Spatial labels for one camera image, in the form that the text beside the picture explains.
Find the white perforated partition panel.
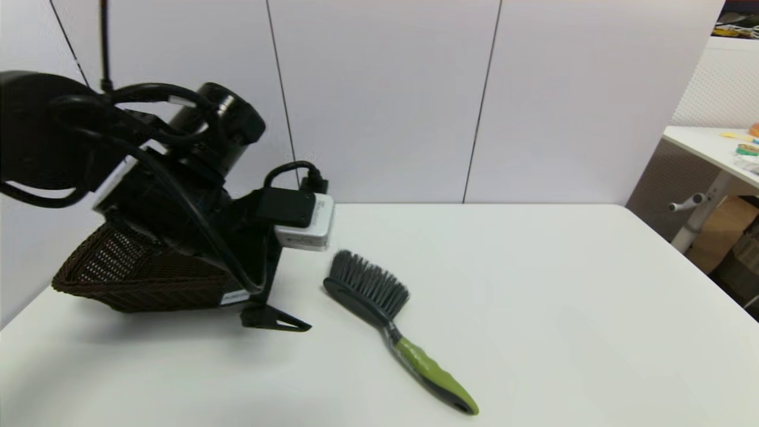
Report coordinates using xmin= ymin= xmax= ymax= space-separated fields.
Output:
xmin=670 ymin=36 xmax=759 ymax=128

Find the grey table crank handle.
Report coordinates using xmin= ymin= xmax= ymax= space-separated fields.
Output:
xmin=668 ymin=193 xmax=710 ymax=213

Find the thin black cable tie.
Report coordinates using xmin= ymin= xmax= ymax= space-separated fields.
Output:
xmin=100 ymin=0 xmax=113 ymax=93

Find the yellow and black clutter pile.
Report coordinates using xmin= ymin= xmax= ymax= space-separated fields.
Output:
xmin=715 ymin=0 xmax=759 ymax=39

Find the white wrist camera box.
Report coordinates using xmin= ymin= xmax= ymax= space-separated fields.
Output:
xmin=256 ymin=188 xmax=336 ymax=251

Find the brown cardboard box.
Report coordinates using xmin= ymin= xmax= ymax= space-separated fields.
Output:
xmin=687 ymin=196 xmax=759 ymax=275

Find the dark brown wicker basket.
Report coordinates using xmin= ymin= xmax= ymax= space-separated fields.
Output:
xmin=52 ymin=222 xmax=250 ymax=313

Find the grey perforated panel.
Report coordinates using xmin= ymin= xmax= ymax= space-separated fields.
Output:
xmin=626 ymin=139 xmax=721 ymax=241

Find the white side table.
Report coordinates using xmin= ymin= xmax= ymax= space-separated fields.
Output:
xmin=662 ymin=126 xmax=759 ymax=254

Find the black camera cable white label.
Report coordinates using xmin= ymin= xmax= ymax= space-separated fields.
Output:
xmin=0 ymin=83 xmax=329 ymax=294

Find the grey brush with green handle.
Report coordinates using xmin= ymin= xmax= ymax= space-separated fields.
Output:
xmin=323 ymin=249 xmax=480 ymax=416

